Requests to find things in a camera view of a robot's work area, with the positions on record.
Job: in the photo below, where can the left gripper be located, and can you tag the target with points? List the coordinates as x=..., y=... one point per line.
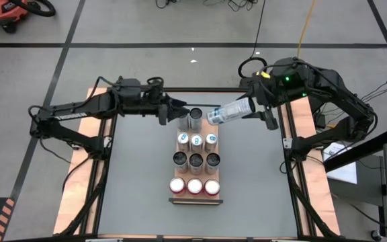
x=153, y=101

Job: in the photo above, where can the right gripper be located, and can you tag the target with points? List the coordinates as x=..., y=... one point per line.
x=265, y=92

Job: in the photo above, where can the silver blue Red Bull can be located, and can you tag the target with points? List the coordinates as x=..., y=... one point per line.
x=183, y=139
x=211, y=139
x=197, y=141

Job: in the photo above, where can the red Fanta soda can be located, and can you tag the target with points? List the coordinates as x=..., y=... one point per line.
x=212, y=187
x=194, y=186
x=177, y=185

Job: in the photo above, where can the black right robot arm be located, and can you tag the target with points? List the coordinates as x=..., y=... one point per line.
x=341, y=97

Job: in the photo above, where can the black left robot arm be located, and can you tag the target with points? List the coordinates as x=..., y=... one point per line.
x=72, y=111

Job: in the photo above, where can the white paper sheet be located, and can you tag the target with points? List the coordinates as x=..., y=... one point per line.
x=344, y=171

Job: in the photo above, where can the black desk beam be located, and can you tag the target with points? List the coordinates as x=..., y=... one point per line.
x=361, y=149

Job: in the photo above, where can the black caster wheel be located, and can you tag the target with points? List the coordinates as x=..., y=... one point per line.
x=376, y=234

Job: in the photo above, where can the orange shop vacuum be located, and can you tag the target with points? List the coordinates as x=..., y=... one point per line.
x=2, y=10

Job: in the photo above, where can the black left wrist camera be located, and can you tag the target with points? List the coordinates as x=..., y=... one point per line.
x=163, y=118

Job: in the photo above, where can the black aluminium rig frame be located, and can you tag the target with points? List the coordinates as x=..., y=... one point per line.
x=197, y=89

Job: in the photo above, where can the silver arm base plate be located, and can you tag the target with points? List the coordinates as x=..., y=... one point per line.
x=287, y=142
x=77, y=146

